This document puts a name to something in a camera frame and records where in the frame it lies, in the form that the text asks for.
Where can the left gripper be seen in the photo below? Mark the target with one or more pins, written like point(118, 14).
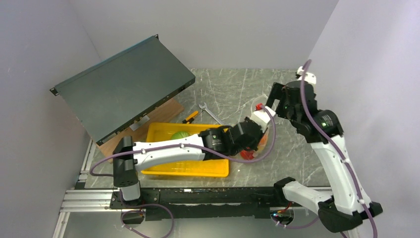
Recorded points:
point(254, 145)

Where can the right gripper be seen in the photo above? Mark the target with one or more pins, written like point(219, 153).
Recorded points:
point(277, 92)

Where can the clear polka dot zip bag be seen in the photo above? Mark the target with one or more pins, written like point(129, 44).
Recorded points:
point(258, 100)

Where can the red bell pepper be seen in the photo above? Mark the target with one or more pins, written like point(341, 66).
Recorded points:
point(247, 155)

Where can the orange pumpkin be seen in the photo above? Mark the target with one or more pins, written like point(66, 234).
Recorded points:
point(263, 142)

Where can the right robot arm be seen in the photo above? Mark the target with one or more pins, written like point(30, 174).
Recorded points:
point(348, 205)

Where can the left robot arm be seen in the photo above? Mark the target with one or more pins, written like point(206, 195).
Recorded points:
point(222, 142)

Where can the silver wrench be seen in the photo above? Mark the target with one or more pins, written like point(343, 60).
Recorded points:
point(204, 107)

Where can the green cabbage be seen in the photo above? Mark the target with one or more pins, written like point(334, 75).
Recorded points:
point(179, 135)

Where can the wooden board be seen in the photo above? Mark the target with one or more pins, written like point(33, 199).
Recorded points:
point(164, 113)

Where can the yellow plastic tray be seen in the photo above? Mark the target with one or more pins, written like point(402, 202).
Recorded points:
point(159, 131)

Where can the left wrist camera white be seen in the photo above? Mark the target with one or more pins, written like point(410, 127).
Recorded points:
point(262, 117)

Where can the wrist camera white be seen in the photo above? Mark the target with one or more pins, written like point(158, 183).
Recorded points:
point(309, 77)
point(262, 117)

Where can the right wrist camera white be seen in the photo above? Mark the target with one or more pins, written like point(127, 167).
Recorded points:
point(309, 77)

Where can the yellow handled screwdriver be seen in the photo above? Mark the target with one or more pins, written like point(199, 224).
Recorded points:
point(189, 119)

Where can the black aluminium base frame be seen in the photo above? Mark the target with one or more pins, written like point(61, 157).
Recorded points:
point(246, 191)

